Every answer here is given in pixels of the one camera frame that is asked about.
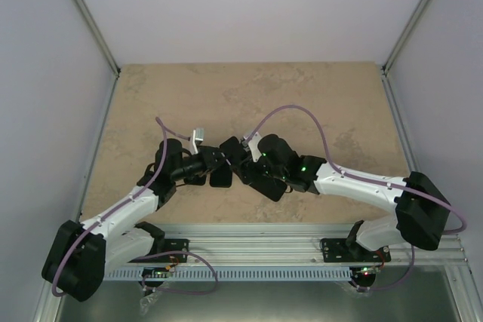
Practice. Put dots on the grey slotted cable duct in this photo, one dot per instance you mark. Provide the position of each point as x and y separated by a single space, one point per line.
232 273

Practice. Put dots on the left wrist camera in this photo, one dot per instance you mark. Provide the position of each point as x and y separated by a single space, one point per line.
196 139

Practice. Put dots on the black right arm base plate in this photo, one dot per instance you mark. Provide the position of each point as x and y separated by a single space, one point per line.
335 250

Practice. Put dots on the aluminium side rail right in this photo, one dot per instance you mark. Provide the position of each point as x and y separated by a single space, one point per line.
409 141

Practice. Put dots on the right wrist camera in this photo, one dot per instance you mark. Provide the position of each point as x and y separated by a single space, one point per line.
250 143

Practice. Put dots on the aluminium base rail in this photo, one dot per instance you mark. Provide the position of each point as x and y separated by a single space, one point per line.
293 244

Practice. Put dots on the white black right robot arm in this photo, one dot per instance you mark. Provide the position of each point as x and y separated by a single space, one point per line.
317 176

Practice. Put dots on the aluminium frame post left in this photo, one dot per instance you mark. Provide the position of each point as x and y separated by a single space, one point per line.
97 35

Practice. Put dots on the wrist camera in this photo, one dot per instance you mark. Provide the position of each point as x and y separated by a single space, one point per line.
196 139
250 143

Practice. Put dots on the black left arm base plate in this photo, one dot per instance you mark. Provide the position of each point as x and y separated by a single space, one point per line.
170 245

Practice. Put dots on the black phone case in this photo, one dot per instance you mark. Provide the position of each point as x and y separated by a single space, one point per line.
273 189

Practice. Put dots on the aluminium frame post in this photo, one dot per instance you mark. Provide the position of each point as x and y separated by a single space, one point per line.
97 35
410 26

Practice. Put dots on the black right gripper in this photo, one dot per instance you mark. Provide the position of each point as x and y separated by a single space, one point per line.
247 170

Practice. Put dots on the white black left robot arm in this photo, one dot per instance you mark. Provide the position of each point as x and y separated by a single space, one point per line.
83 253

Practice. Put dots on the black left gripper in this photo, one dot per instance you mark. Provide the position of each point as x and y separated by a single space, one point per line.
209 163

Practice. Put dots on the white-edged black phone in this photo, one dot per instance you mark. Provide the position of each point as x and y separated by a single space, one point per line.
233 150

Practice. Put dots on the aluminium frame post right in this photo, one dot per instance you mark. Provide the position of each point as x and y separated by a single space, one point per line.
410 26

